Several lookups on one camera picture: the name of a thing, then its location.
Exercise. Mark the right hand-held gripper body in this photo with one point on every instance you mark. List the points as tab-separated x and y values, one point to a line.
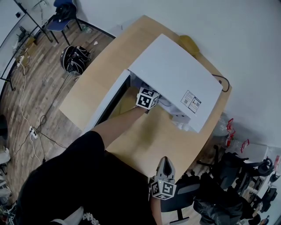
164	189

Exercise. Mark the yellow cloth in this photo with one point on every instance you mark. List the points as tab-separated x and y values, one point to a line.
188	44

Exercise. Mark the person's right forearm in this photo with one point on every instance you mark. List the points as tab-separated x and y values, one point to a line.
157	211

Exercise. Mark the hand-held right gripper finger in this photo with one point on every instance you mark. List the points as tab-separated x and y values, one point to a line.
161	170
173	172

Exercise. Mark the black jacket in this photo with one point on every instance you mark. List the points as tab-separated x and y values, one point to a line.
64	12

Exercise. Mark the whiteboard on black stand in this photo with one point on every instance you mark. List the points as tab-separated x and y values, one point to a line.
8	13

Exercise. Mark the white power strip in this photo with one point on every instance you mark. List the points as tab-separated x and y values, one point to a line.
34	132
20	60

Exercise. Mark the blue chair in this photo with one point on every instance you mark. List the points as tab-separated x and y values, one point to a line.
57	26

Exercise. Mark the black office chair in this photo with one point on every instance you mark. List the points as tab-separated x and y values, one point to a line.
266	167
228	167
175	200

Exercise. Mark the black bag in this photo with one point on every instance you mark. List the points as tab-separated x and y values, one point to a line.
219	208

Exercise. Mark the black router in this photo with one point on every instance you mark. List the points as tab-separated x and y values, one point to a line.
21	34

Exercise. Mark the black power adapter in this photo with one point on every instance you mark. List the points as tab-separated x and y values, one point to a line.
43	160

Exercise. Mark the cardboard box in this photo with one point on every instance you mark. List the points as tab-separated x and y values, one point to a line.
30	41

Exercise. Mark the person's left forearm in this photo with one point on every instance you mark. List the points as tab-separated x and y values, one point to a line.
118	127

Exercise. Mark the person's black shirt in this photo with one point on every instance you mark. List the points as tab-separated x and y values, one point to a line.
76	175

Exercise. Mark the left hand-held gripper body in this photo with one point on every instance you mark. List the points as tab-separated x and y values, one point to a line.
145	99

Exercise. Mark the white microwave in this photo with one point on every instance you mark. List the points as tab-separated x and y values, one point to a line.
171	72

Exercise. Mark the black helmet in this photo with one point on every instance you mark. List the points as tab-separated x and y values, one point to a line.
74	59

